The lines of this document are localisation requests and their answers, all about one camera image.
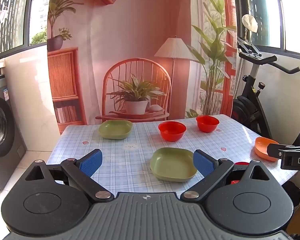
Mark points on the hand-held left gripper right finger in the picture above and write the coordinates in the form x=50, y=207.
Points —
x=203, y=163

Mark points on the printed wall backdrop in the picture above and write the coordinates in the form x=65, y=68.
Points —
x=130, y=30

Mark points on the grey washing machine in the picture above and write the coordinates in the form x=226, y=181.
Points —
x=5, y=130

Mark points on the black exercise bike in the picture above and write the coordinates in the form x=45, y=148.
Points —
x=250, y=105

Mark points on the dark framed window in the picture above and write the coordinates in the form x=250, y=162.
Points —
x=262, y=12
x=12, y=17

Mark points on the blue checked tablecloth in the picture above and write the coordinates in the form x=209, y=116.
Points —
x=130, y=160

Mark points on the red plastic bowl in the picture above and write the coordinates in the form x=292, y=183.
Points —
x=241, y=163
x=172, y=130
x=207, y=123

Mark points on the orange square plate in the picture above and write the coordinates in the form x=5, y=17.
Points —
x=261, y=148

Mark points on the green square plate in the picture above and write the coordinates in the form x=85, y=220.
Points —
x=171, y=165
x=115, y=128

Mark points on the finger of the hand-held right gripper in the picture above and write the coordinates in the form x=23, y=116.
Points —
x=277, y=150

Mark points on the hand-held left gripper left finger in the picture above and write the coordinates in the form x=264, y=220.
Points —
x=91, y=163

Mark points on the white cloth on pole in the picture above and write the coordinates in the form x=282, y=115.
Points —
x=250, y=22

